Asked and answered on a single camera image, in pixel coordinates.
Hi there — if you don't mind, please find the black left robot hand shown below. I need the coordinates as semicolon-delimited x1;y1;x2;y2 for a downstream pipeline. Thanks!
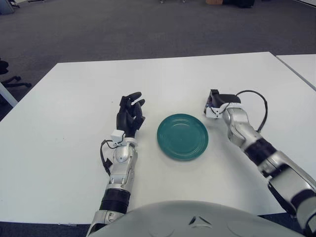
116;91;146;139

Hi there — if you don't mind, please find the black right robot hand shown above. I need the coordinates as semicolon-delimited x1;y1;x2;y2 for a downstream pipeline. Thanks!
208;89;242;109

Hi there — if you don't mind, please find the green round plate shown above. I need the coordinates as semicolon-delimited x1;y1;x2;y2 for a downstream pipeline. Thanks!
157;113;210;162

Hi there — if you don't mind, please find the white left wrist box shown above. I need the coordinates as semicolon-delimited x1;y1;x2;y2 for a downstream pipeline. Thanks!
110;130;125;144

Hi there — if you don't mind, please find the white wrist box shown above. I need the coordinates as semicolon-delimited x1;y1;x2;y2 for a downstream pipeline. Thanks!
203;105;229;120
110;130;125;144

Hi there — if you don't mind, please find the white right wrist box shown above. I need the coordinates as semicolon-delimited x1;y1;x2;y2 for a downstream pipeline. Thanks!
203;105;229;120

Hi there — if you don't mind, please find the white neighbouring table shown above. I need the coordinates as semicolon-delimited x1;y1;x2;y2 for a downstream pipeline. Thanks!
275;53;316;91

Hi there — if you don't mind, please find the black bulky bag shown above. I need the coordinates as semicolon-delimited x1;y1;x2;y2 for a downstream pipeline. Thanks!
222;0;255;8

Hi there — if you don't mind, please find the grey robot torso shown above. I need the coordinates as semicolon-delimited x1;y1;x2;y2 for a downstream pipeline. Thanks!
93;200;307;237

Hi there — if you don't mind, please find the black office chair base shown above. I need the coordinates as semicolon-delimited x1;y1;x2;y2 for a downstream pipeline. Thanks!
0;58;32;88

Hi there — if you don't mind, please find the white table leg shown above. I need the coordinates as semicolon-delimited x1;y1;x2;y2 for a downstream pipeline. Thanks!
0;81;18;107

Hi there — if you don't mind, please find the grey office furniture piece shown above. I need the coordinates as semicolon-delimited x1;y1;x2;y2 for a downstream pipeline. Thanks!
0;0;21;9

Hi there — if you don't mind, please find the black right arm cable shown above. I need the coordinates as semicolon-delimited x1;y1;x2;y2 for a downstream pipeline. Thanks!
236;90;269;133

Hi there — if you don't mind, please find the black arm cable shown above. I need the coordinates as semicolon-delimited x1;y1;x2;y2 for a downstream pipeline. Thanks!
236;90;269;133
99;139;117;176

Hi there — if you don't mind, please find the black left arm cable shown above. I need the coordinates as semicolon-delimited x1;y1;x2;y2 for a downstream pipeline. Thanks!
99;139;117;176

